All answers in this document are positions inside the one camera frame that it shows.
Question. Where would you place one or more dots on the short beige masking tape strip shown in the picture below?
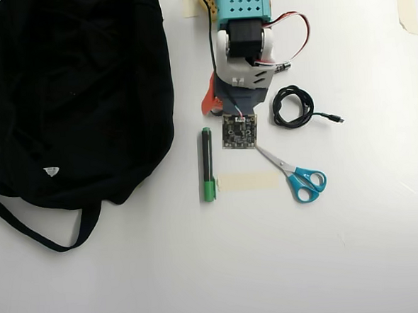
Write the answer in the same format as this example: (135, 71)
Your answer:
(189, 3)

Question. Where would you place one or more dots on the slate blue gripper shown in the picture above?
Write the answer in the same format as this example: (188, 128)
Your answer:
(245, 98)

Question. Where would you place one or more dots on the black AA battery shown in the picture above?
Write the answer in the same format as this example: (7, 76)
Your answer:
(286, 66)

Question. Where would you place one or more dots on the black fabric bag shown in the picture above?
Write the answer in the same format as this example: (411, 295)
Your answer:
(74, 101)

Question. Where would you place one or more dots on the green capped black marker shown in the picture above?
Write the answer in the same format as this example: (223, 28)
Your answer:
(207, 156)

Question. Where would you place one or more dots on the bare camera circuit board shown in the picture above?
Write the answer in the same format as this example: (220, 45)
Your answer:
(239, 133)

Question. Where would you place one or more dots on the long beige masking tape strip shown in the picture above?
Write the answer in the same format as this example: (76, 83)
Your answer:
(247, 181)

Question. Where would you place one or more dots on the torn beige masking tape strip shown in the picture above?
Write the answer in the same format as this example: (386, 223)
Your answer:
(407, 13)

